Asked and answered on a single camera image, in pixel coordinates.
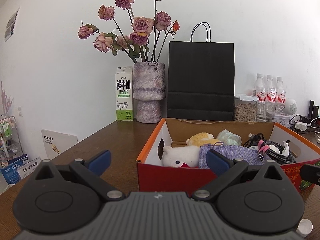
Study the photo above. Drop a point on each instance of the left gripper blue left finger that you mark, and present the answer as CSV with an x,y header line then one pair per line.
x,y
99,163

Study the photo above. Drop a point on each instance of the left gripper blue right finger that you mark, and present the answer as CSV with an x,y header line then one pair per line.
x,y
218,163

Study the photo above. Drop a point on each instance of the translucent plastic bag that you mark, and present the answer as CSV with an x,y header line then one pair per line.
x,y
229,138

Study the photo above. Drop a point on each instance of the purple fabric pouch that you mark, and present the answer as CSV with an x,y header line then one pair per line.
x,y
231,152

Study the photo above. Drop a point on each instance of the white yellow plush alpaca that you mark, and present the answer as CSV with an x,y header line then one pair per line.
x,y
176,156

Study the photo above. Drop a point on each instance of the small white cap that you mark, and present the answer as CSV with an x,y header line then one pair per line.
x,y
305,227

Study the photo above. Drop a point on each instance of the red artificial rose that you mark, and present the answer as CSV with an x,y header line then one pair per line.
x,y
185,165

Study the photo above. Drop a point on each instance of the white power adapter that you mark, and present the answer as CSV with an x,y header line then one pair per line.
x,y
302,126

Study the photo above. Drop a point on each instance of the red orange cardboard box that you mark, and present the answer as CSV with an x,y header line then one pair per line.
x,y
181,176

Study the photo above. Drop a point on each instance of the clear container of seeds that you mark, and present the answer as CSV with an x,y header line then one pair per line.
x,y
245,108

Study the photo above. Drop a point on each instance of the white round speaker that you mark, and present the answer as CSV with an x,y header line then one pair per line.
x,y
290,106

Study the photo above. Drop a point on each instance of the right water bottle red label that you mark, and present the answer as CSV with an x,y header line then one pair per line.
x,y
280,96

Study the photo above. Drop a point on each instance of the water bottle red label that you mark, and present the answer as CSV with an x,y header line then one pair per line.
x,y
280,96
271,98
259,90

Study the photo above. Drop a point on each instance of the blue white boxes on floor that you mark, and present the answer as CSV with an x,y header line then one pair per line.
x,y
19,168

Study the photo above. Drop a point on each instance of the black paper shopping bag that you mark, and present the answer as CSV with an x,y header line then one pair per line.
x,y
201,79

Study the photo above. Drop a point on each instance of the left water bottle red label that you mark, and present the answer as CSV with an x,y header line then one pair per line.
x,y
259,90

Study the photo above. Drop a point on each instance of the middle water bottle red label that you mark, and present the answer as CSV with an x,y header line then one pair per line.
x,y
271,98

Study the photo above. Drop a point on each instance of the green white milk carton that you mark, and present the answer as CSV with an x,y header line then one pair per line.
x,y
124,98

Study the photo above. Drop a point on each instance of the purple textured vase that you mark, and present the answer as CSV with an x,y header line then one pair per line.
x,y
149,91

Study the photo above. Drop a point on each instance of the dried pink rose bouquet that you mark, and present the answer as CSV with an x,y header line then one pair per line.
x,y
147,37

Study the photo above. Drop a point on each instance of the white board leaning on wall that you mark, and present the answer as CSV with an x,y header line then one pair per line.
x,y
55,143

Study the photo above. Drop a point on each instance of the black devices by wall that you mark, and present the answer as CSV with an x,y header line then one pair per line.
x,y
313,110

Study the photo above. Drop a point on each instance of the metal wire shelf rack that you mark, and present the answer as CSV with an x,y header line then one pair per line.
x,y
11,147

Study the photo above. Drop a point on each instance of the wall poster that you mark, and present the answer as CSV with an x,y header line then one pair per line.
x,y
10,27

